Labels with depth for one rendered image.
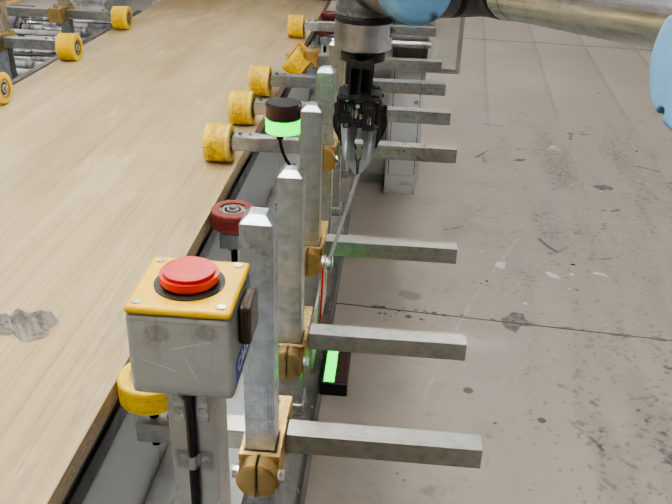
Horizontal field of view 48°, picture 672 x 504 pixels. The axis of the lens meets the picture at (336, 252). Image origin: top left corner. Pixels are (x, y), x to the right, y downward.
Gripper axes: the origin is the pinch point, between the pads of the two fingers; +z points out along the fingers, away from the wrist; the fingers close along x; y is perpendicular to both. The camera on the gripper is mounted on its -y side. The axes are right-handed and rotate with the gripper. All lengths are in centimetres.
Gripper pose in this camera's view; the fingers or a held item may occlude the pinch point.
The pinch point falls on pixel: (357, 165)
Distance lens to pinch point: 130.3
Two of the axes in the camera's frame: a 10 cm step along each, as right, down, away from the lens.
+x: 10.0, 0.7, -0.6
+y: -0.8, 4.6, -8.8
